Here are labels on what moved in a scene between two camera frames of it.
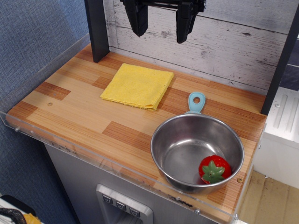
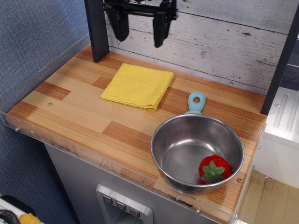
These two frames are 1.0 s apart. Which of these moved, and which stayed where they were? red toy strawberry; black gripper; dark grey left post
Moved: black gripper
Stayed: red toy strawberry; dark grey left post
